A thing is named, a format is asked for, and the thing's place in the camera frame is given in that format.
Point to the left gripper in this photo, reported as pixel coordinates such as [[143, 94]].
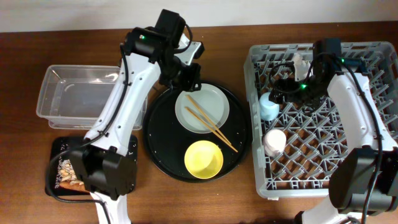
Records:
[[191, 83]]

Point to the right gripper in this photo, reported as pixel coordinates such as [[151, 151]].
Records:
[[291, 94]]

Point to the wooden chopstick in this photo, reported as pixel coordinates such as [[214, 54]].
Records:
[[208, 120], [219, 134]]

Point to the blue cup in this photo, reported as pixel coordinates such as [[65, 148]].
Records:
[[268, 109]]

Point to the pink cup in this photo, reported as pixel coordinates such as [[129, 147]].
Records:
[[274, 142]]

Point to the yellow bowl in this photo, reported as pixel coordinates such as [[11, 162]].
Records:
[[203, 159]]

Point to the food scraps with rice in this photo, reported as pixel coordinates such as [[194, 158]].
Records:
[[66, 174]]

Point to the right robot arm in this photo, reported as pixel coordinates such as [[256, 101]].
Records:
[[365, 183]]

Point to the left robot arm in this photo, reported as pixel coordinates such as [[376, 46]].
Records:
[[160, 54]]

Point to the grey dishwasher rack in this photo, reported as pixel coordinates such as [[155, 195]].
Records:
[[316, 142]]

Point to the black rectangular waste tray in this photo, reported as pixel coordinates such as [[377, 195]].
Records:
[[62, 143]]

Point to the grey ceramic plate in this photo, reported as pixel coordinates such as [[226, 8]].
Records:
[[210, 99]]

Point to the round black serving tray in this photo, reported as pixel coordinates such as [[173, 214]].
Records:
[[166, 140]]

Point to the clear plastic bin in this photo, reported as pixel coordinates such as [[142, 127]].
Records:
[[73, 96]]

